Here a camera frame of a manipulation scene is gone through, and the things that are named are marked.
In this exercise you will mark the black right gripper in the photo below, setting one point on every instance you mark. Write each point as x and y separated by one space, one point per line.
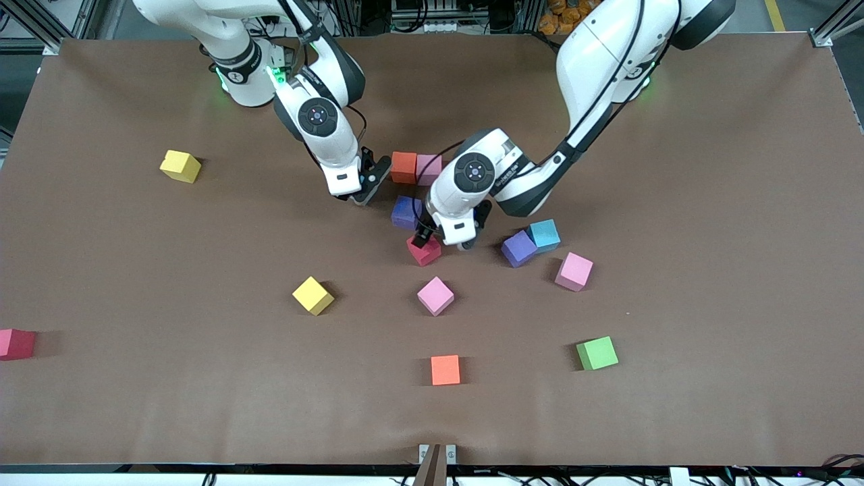
368 163

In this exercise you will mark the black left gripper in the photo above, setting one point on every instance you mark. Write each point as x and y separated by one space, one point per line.
424 236

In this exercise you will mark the red foam cube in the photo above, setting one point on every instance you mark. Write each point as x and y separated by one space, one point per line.
426 255
16 343

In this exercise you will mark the orange foam cube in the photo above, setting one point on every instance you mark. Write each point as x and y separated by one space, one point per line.
445 370
403 167

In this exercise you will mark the dark violet foam cube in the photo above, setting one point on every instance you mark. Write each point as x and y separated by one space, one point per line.
405 213

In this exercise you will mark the pink foam cube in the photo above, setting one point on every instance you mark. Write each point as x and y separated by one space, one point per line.
435 295
428 167
574 271

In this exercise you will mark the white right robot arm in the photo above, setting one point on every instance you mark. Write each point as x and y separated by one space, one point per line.
324 128

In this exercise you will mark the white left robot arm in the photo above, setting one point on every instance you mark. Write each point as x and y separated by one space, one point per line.
607 54

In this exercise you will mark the light purple foam cube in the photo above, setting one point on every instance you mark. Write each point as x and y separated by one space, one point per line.
518 249

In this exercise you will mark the blue foam cube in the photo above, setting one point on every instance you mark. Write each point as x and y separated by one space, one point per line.
543 235

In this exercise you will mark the yellow foam cube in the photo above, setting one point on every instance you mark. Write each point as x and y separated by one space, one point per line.
180 166
312 295

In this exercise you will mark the white power strip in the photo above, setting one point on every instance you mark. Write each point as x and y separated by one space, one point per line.
432 27

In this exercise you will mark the green foam cube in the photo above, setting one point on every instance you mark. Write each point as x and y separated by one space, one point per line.
597 353

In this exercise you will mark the bag of orange snacks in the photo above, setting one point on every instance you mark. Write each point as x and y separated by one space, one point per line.
560 19

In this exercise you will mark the large table cover sheet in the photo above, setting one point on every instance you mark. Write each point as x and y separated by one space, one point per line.
202 405

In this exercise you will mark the small metal bracket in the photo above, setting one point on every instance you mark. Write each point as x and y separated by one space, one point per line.
424 453

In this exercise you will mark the aluminium frame profile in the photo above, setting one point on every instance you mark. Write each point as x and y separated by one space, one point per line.
837 23
81 20

